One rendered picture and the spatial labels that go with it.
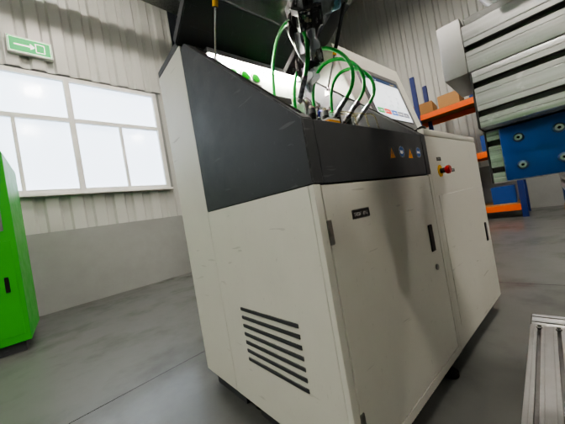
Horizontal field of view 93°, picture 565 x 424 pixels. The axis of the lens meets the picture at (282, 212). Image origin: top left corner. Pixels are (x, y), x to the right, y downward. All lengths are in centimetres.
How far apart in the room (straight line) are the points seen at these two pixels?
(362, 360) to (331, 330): 12
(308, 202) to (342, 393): 46
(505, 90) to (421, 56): 760
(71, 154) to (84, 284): 179
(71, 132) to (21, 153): 61
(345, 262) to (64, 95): 474
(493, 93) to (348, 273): 45
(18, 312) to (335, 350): 271
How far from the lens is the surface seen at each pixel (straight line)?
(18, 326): 311
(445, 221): 130
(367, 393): 83
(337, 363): 74
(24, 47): 521
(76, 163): 471
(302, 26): 92
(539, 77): 54
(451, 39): 58
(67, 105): 496
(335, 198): 68
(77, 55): 537
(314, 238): 65
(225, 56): 132
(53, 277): 453
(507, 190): 620
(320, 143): 69
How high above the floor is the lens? 74
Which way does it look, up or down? level
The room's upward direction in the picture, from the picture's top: 10 degrees counter-clockwise
